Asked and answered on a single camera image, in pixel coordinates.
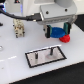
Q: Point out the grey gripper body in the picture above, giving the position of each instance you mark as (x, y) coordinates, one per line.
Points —
(53, 13)

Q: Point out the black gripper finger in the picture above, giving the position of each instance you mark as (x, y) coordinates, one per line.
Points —
(67, 28)
(48, 31)

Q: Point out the blue gear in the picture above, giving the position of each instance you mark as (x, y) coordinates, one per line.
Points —
(57, 32)

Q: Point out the red gear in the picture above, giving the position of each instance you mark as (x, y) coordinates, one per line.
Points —
(65, 38)

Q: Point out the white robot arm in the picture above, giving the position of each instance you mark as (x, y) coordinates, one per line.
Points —
(31, 7)

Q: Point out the beige connector block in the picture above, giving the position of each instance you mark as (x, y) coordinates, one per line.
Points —
(18, 28)

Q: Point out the peg base plate black-bordered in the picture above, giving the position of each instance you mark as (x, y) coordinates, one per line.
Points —
(44, 56)

